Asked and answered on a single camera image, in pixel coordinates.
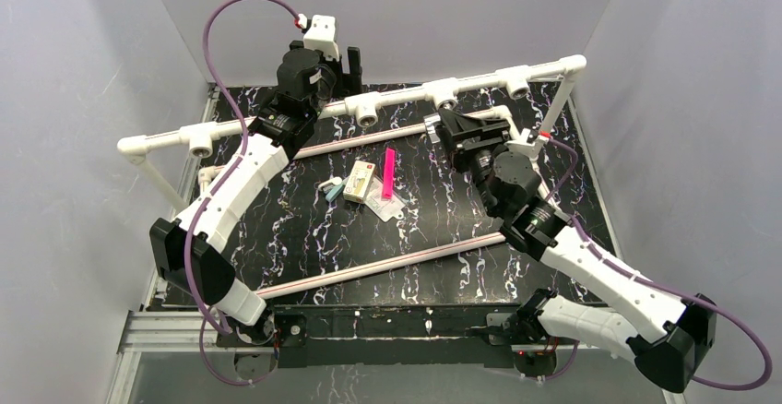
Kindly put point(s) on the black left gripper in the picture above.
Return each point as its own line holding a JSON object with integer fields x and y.
{"x": 351, "y": 84}

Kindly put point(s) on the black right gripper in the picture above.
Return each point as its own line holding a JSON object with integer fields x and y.
{"x": 458, "y": 128}

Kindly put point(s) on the chrome water faucet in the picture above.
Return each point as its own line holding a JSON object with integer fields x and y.
{"x": 431, "y": 122}

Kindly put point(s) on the white PVC pipe frame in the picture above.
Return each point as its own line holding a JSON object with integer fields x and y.
{"x": 363, "y": 107}

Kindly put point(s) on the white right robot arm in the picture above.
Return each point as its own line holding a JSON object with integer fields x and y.
{"x": 665, "y": 337}

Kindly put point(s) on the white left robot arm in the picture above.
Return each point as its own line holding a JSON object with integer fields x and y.
{"x": 188, "y": 250}

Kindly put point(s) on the pink rectangular bar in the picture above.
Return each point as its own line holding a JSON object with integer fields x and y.
{"x": 388, "y": 174}

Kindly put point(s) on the white small fitting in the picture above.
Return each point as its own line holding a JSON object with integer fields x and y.
{"x": 327, "y": 185}

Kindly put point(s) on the beige small cardboard box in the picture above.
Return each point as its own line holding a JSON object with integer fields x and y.
{"x": 357, "y": 185}

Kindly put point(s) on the clear plastic bag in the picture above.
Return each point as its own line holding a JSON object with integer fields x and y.
{"x": 385, "y": 209}

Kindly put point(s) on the teal small fitting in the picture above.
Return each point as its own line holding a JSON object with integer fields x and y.
{"x": 334, "y": 192}

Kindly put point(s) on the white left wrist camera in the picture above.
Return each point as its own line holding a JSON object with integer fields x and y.
{"x": 321, "y": 36}

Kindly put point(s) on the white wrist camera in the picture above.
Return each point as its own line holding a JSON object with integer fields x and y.
{"x": 321, "y": 36}
{"x": 529, "y": 142}

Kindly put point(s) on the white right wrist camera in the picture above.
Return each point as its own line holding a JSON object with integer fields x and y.
{"x": 529, "y": 142}

